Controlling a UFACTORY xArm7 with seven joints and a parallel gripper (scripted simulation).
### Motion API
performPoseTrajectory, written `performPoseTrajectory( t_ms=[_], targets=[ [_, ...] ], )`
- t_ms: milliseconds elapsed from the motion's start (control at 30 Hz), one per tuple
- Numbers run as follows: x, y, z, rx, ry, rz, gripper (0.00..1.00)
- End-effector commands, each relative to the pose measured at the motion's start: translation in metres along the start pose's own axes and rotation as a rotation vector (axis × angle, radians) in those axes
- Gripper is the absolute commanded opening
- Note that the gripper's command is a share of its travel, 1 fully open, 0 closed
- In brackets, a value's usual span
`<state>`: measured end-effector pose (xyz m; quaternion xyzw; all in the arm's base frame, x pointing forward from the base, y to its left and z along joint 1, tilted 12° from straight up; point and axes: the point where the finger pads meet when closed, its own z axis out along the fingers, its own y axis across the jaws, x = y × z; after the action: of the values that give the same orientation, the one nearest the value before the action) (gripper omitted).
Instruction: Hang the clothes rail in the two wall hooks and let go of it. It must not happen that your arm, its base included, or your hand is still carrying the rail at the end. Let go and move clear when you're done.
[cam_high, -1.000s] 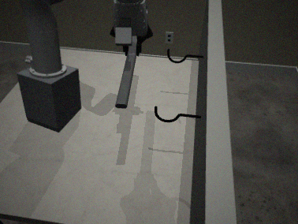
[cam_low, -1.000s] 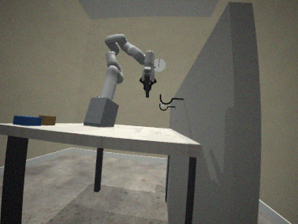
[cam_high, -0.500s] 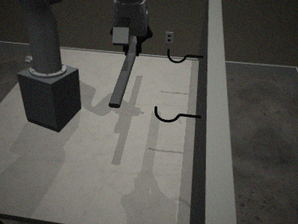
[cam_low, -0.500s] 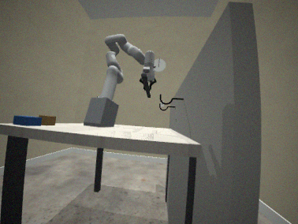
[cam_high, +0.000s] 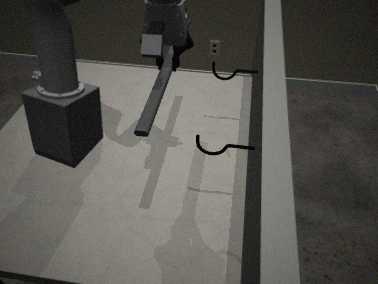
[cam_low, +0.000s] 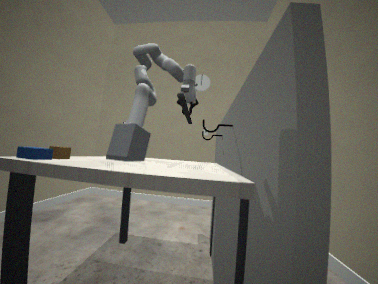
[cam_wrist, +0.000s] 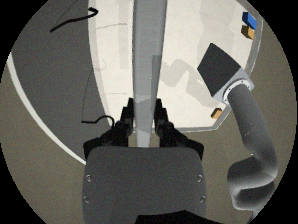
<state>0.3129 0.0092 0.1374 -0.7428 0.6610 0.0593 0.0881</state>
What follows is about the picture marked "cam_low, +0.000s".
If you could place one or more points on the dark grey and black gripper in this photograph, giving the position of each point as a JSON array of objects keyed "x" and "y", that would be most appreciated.
[{"x": 190, "y": 97}]

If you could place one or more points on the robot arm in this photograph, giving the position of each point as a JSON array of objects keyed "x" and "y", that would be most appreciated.
[{"x": 144, "y": 96}]

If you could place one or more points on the grey bar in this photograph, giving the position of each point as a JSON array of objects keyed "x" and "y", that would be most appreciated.
[{"x": 183, "y": 103}]

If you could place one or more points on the blue rectangular block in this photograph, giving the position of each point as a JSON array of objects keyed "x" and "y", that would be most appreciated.
[{"x": 34, "y": 153}]

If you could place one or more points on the small brown box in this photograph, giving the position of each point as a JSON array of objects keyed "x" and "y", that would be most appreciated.
[{"x": 60, "y": 152}]

